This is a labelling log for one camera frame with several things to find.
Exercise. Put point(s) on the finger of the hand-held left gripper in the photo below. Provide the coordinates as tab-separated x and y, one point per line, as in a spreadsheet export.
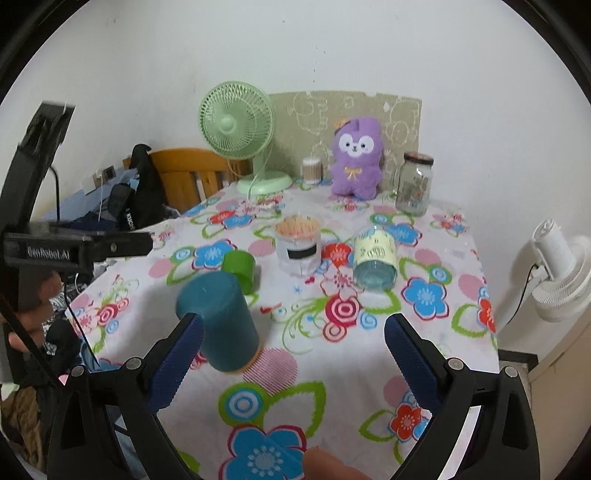
34	138

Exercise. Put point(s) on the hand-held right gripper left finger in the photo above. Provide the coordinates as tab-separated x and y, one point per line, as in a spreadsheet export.
178	360

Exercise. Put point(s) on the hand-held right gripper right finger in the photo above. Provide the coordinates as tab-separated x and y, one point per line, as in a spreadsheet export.
411	364

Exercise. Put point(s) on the teal cup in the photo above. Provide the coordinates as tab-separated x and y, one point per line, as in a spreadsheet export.
219	318

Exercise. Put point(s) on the small green cup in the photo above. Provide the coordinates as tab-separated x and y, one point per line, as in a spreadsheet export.
240	270

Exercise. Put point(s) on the person's left hand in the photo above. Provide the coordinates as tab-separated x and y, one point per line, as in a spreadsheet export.
48	293

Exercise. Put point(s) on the person's right hand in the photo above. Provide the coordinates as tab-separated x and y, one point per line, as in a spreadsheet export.
330	467

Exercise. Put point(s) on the floral tablecloth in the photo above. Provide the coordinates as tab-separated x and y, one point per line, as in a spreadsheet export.
323	374

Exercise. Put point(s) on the black bag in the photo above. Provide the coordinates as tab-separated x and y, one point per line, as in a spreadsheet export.
141	189

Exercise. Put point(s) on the wooden chair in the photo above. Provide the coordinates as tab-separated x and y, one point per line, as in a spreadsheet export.
184	170

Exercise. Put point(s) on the beige cabinet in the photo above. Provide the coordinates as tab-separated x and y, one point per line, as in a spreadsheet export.
563	364

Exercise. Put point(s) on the clear tub of cotton swabs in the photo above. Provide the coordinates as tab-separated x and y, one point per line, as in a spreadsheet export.
299	249

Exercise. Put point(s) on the brown cloth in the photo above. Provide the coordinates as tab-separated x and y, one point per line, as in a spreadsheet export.
21	415

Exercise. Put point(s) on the white fan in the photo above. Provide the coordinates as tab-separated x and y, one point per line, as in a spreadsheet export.
558	272

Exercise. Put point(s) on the glass jar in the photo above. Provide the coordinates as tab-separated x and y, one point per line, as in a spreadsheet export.
414	187

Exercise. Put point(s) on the green desk fan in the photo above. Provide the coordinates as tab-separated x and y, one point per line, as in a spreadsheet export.
235	124

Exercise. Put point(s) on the purple plush toy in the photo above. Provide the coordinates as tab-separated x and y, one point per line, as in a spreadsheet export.
356	166

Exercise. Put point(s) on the small cotton swab container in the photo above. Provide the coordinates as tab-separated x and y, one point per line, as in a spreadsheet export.
311	170

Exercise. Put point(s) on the patterned beige board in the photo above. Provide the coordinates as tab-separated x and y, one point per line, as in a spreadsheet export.
300	120

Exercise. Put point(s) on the wall socket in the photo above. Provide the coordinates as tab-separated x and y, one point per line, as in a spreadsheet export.
105	174

